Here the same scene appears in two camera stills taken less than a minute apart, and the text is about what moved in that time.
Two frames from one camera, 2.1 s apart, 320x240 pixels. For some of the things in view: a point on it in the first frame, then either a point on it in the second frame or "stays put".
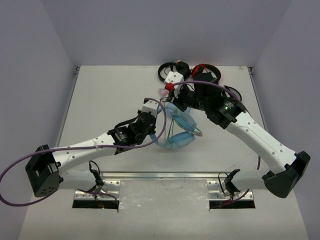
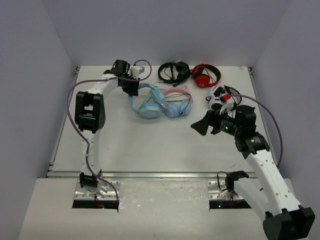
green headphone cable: (171, 130) → (148, 97)
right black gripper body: (186, 98) → (227, 125)
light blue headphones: (182, 140) → (158, 106)
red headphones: (197, 75) stays put
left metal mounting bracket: (112, 187) stays put
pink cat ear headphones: (164, 93) → (172, 109)
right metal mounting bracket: (216, 191) stays put
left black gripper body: (152, 124) → (130, 87)
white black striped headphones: (228, 101) stays put
